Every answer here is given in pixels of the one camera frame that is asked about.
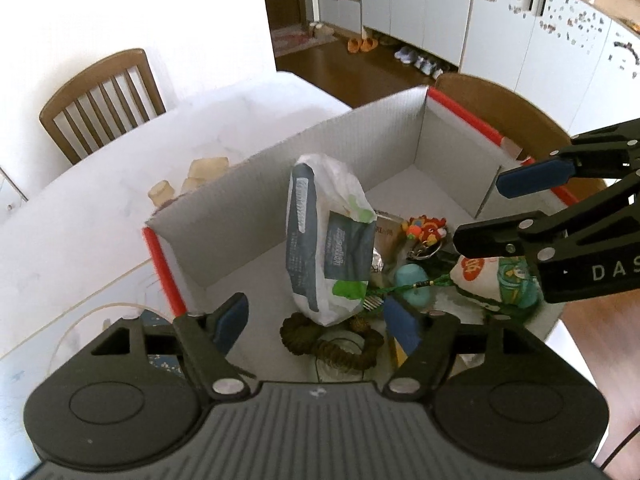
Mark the patterned door mat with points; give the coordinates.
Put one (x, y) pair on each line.
(300, 42)

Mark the beige slipper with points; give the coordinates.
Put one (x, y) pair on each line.
(313, 29)
(326, 31)

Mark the white cabinet with stickers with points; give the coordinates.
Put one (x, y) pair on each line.
(560, 60)

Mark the small yellow box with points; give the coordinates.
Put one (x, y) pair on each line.
(397, 352)

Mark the tall white cabinet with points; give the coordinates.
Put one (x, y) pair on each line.
(415, 0)

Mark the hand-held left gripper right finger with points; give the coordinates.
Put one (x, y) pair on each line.
(402, 325)

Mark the red cardboard box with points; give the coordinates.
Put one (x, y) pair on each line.
(240, 220)

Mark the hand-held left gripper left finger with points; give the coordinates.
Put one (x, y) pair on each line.
(231, 322)

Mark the blue round placemat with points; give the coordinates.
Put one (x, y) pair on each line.
(160, 360)

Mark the wooden slat-back chair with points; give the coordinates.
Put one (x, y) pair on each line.
(100, 75)

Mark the pair of grey sneakers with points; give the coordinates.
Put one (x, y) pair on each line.
(404, 55)

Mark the white sideboard cabinet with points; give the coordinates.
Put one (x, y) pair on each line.
(10, 195)

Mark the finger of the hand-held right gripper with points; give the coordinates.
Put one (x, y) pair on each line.
(535, 177)
(485, 240)

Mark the small teal plastic case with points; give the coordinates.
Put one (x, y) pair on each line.
(412, 282)

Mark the orange slipper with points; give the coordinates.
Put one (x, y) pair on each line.
(370, 44)
(355, 46)

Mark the round clear plastic container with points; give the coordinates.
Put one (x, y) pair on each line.
(327, 376)

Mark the wet wipes pack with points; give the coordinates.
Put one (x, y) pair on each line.
(325, 240)

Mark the wooden round-back chair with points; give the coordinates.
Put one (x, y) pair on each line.
(510, 110)

